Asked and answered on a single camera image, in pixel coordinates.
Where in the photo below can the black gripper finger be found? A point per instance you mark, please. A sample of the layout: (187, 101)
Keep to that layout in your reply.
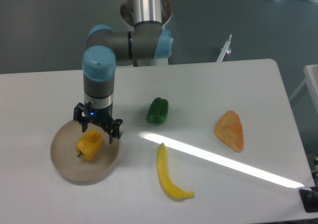
(79, 116)
(114, 128)

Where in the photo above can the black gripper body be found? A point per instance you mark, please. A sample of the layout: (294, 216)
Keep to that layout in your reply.
(99, 117)

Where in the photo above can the yellow bell pepper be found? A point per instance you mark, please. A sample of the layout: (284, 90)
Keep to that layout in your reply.
(89, 144)

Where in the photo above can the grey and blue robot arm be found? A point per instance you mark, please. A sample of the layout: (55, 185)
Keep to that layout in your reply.
(104, 47)

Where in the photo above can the beige round plate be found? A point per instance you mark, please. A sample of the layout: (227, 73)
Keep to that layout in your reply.
(71, 165)

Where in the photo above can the green bell pepper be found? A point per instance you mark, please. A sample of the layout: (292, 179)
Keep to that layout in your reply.
(158, 111)

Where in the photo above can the long yellow chili pepper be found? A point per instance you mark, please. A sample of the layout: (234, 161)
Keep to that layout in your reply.
(170, 189)

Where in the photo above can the orange pepper slice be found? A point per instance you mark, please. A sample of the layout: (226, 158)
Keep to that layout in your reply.
(228, 129)

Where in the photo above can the black device at table edge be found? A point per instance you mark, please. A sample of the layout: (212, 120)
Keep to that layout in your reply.
(309, 197)

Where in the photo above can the white right base bracket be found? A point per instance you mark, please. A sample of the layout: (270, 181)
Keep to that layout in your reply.
(225, 50)

